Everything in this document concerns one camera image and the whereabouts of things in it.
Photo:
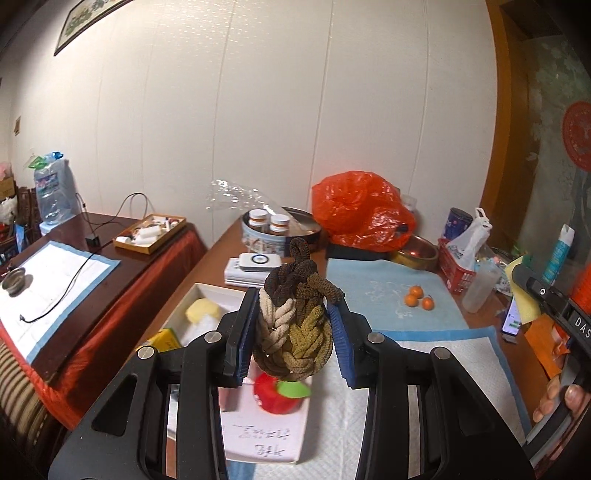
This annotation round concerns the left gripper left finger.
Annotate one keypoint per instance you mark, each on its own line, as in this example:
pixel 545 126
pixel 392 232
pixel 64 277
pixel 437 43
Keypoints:
pixel 238 329

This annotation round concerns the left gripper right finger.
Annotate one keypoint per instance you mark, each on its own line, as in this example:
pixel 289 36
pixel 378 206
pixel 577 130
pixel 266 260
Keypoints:
pixel 350 331

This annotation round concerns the brown beige braided scrunchie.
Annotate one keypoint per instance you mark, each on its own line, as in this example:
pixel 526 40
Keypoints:
pixel 293 331

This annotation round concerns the person right hand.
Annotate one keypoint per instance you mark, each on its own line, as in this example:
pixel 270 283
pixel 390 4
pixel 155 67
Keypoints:
pixel 574 397

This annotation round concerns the yellow sponge piece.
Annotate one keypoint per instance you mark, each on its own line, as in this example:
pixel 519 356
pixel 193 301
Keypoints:
pixel 203 308

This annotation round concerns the white device box stack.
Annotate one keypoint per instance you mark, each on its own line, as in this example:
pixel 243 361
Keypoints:
pixel 250 269

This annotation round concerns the mandarin orange left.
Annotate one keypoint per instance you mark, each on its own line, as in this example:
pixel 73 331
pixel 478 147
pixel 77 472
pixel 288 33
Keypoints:
pixel 411 300

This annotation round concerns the mandarin orange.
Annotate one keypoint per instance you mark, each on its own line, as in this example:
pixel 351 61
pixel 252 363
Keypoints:
pixel 428 303
pixel 411 300
pixel 416 291

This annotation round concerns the blue white absorbent pad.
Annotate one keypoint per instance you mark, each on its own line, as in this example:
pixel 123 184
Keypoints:
pixel 323 438

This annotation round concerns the mandarin orange back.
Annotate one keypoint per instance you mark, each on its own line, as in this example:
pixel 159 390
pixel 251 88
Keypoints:
pixel 416 291

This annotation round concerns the red plush apple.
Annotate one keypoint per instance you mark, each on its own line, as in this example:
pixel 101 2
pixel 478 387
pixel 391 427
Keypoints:
pixel 279 397

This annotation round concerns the mandarin orange right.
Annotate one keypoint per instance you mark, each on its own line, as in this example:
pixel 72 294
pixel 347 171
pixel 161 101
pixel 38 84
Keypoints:
pixel 428 303

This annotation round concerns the round tin with bottles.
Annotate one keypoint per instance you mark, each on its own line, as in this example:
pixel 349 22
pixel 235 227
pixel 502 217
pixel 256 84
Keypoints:
pixel 258 237

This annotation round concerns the metal bowl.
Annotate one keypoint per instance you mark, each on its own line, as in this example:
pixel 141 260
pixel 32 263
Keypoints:
pixel 417 254

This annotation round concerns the red plastic basket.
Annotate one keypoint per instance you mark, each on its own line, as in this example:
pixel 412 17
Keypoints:
pixel 457 279

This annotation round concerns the orange plastic bag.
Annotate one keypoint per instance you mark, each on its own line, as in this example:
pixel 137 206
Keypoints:
pixel 362 210

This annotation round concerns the wooden tray with items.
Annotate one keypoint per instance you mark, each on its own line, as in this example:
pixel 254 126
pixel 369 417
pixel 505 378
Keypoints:
pixel 149 234

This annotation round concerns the clear plastic wrap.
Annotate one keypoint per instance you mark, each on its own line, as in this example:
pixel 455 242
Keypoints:
pixel 226 195

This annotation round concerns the white plastic bag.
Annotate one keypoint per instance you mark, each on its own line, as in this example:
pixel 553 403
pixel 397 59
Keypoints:
pixel 465 247

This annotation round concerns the translucent plastic jug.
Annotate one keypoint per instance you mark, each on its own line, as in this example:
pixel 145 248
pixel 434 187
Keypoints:
pixel 482 286

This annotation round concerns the blue can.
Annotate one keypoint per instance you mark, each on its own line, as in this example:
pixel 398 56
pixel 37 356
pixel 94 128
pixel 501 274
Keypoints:
pixel 457 223

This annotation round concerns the pad on side table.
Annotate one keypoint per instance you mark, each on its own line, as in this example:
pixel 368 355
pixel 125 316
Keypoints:
pixel 59 277

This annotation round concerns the large water bottle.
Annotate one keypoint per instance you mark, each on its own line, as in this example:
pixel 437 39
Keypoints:
pixel 55 188

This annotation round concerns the small metal dish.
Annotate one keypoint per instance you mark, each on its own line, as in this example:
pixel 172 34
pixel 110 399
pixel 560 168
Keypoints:
pixel 14 281

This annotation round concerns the framed wall picture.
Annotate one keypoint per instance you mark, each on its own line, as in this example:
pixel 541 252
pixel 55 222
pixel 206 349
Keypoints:
pixel 82 16

